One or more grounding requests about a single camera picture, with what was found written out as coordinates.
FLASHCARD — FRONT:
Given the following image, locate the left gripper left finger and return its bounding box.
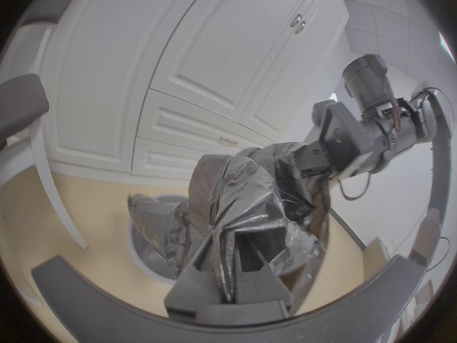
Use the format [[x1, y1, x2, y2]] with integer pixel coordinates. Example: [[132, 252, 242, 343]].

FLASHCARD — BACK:
[[166, 240, 229, 313]]

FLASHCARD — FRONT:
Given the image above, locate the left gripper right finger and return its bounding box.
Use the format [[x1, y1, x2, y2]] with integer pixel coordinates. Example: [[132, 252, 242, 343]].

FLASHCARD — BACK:
[[234, 243, 294, 307]]

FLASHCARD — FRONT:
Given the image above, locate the black plastic bag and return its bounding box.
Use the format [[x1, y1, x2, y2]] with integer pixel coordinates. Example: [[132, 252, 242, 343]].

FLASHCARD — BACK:
[[127, 141, 331, 296]]

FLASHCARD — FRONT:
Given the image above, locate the white trash bin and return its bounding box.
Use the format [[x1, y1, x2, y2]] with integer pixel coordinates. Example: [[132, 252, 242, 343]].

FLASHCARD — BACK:
[[127, 193, 190, 285]]

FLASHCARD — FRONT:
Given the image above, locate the white wardrobe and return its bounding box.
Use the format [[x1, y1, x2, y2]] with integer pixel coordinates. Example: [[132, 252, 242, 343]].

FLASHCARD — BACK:
[[39, 0, 350, 188]]

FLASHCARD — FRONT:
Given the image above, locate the white chair with grey seat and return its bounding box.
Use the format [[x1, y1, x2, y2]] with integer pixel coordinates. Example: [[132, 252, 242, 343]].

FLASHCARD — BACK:
[[0, 0, 90, 306]]

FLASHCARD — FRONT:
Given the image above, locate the black cable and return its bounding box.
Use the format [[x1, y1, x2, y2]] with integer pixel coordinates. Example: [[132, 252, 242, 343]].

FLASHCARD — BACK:
[[339, 173, 373, 202]]

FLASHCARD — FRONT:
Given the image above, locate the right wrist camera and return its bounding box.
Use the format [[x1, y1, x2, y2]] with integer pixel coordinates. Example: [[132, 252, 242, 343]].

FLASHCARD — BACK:
[[312, 100, 361, 163]]

